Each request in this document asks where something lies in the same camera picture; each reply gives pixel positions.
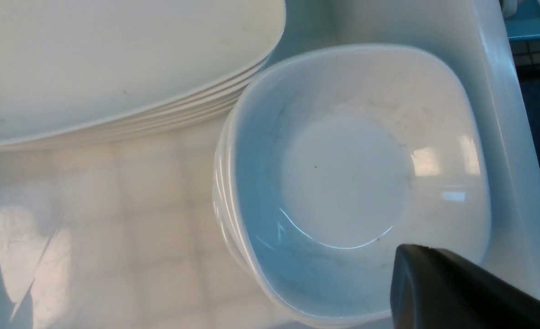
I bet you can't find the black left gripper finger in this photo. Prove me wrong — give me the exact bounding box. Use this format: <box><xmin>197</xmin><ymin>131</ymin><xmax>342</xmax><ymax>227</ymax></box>
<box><xmin>390</xmin><ymin>244</ymin><xmax>540</xmax><ymax>329</ymax></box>

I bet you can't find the large white square plate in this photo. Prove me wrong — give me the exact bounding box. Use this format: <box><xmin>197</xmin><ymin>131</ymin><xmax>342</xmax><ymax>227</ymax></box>
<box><xmin>0</xmin><ymin>0</ymin><xmax>286</xmax><ymax>147</ymax></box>

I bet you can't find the stack of white bowls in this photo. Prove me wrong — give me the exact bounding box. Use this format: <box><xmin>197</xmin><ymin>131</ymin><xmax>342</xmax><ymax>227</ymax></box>
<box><xmin>216</xmin><ymin>43</ymin><xmax>492</xmax><ymax>329</ymax></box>

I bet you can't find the blue-grey plastic bin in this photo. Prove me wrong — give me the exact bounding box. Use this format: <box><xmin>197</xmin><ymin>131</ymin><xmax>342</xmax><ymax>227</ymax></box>
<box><xmin>504</xmin><ymin>18</ymin><xmax>540</xmax><ymax>41</ymax></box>

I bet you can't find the large white plastic tub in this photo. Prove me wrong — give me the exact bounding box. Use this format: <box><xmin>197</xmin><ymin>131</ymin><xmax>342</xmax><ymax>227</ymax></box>
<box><xmin>0</xmin><ymin>0</ymin><xmax>540</xmax><ymax>329</ymax></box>

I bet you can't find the stack of white square plates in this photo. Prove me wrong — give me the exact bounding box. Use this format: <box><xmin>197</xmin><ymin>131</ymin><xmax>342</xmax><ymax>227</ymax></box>
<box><xmin>0</xmin><ymin>57</ymin><xmax>270</xmax><ymax>152</ymax></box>

